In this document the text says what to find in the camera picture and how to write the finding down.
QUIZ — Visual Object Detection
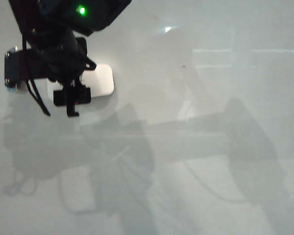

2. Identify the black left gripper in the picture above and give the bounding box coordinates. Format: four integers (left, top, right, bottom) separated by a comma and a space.
23, 29, 92, 117

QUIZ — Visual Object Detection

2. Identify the wrist camera with silver fins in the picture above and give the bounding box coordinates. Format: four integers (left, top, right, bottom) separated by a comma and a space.
3, 46, 27, 94

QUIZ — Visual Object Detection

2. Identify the black camera cable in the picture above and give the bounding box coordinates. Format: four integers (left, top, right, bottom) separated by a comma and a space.
24, 77, 51, 117

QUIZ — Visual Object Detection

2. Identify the glossy white whiteboard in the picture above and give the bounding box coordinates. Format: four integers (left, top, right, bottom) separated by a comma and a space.
0, 0, 294, 235

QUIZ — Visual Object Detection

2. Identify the white whiteboard eraser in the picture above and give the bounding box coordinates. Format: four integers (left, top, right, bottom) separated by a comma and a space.
46, 63, 115, 99

